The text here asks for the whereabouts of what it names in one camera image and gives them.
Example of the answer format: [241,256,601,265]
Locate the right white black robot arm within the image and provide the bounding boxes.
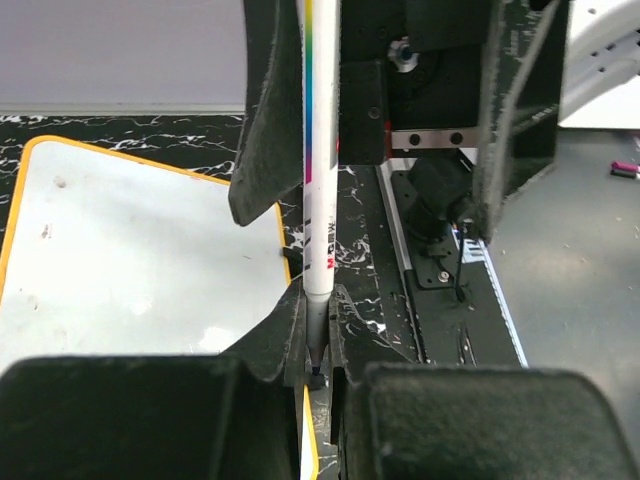
[228,1,569,239]

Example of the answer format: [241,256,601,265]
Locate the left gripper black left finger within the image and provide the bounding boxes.
[1,284,305,479]

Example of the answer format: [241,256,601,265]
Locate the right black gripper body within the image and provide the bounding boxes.
[339,0,492,165]

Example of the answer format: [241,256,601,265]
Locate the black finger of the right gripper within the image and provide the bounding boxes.
[472,1,570,243]
[228,0,303,226]

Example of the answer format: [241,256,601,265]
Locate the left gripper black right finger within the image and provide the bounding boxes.
[329,286,639,479]

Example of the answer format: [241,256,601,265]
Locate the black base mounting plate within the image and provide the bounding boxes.
[344,159,526,366]

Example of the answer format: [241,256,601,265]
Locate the white board with orange frame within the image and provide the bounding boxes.
[1,136,318,479]

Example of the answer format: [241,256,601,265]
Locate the white marker pen blue cap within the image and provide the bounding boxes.
[302,0,341,376]

